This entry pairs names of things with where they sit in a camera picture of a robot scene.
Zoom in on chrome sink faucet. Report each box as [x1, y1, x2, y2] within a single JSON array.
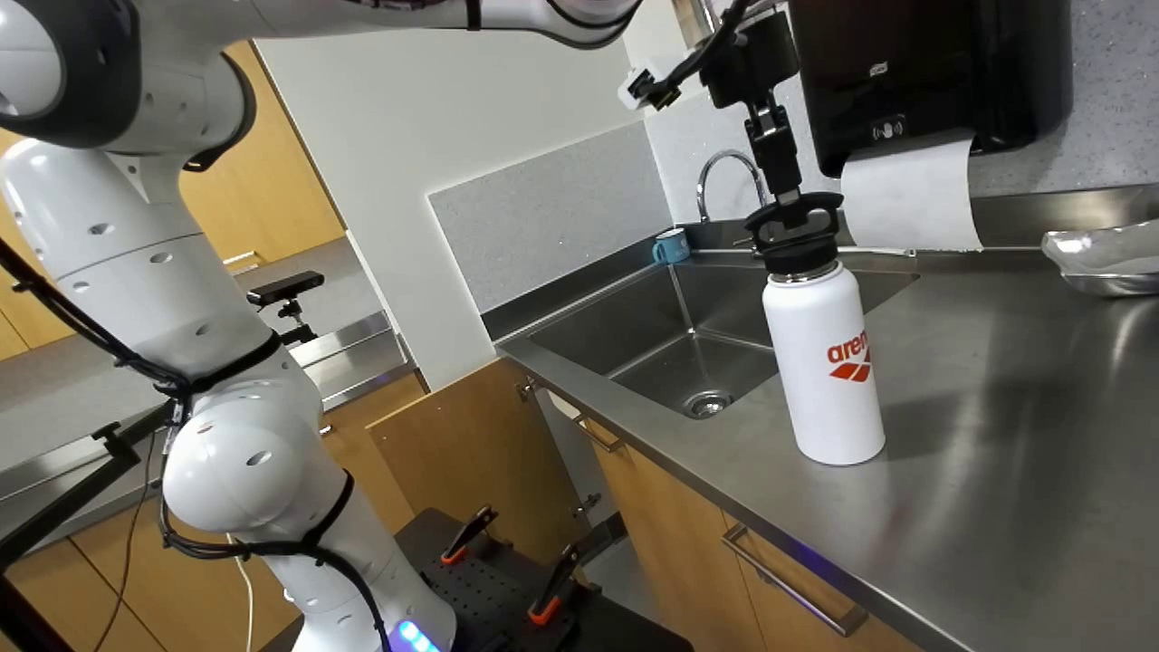
[[692, 147, 767, 248]]

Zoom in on white paper towel sheet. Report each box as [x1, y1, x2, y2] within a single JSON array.
[[840, 137, 980, 254]]

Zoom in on black bottle lid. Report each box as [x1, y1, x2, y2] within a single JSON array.
[[747, 193, 840, 276]]

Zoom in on right black orange clamp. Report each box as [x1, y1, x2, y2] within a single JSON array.
[[525, 514, 628, 627]]

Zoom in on white metal water bottle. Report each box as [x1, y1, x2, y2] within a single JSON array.
[[761, 265, 883, 466]]

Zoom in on left black orange clamp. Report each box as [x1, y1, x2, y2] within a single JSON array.
[[438, 508, 496, 569]]

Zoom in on black perforated robot table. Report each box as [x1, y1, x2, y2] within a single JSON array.
[[391, 510, 692, 652]]

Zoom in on black orange clamp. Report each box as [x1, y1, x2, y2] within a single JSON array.
[[438, 508, 496, 569], [525, 514, 628, 627]]

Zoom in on black paper towel dispenser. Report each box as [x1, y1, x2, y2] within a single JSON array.
[[790, 0, 1072, 176]]

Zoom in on wooden cabinet drawer handle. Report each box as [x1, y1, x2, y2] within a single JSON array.
[[723, 525, 871, 638]]

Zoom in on silver metal bowl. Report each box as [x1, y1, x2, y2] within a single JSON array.
[[1044, 220, 1159, 298]]

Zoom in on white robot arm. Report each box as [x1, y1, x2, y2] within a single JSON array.
[[0, 0, 646, 652]]

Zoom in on black camera on stand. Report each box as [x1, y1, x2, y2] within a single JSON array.
[[248, 270, 327, 345]]

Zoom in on stainless steel sink basin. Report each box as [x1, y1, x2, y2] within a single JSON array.
[[522, 254, 921, 422]]

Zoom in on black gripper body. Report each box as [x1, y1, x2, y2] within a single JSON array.
[[698, 10, 802, 140]]

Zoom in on upper wooden wall cabinets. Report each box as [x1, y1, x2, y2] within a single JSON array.
[[4, 43, 338, 369]]

